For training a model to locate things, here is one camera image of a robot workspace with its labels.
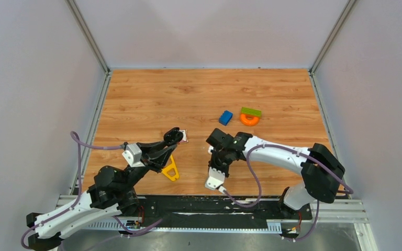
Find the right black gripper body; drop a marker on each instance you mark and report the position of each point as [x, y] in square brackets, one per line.
[219, 161]

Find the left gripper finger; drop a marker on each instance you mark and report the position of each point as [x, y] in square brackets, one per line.
[155, 149]
[158, 164]

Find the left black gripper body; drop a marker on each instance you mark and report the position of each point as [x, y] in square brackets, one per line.
[134, 175]

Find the white earbud charging case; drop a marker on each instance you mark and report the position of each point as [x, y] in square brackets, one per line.
[210, 150]

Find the black earbud case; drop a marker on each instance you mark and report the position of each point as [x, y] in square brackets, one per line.
[173, 136]

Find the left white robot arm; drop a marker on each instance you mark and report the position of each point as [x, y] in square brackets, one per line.
[112, 194]

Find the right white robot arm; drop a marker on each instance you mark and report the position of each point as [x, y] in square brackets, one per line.
[320, 170]

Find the yellow triangular plastic piece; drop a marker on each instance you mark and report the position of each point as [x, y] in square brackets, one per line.
[170, 171]

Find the blue toy brick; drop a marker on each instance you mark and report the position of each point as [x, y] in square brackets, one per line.
[225, 118]

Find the pink snack packet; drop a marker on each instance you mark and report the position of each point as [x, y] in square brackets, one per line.
[185, 138]

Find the green toy brick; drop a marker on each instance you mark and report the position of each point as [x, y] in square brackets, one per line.
[251, 112]

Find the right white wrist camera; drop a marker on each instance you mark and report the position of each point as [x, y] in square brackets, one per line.
[215, 180]

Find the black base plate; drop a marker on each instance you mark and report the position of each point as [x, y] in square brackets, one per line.
[209, 212]

